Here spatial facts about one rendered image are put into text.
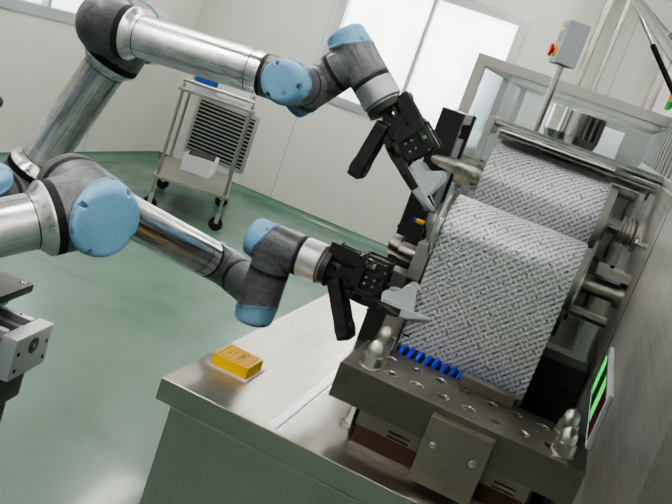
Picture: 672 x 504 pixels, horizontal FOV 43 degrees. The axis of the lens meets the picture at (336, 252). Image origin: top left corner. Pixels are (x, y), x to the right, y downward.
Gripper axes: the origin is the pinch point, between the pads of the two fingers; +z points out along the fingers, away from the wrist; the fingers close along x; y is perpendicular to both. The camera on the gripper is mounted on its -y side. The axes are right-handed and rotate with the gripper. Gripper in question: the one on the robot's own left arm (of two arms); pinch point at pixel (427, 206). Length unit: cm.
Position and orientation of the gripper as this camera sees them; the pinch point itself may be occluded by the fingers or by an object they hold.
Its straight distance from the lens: 155.0
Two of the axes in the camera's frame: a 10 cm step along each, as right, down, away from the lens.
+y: 8.2, -4.7, -3.3
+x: 3.1, -1.2, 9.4
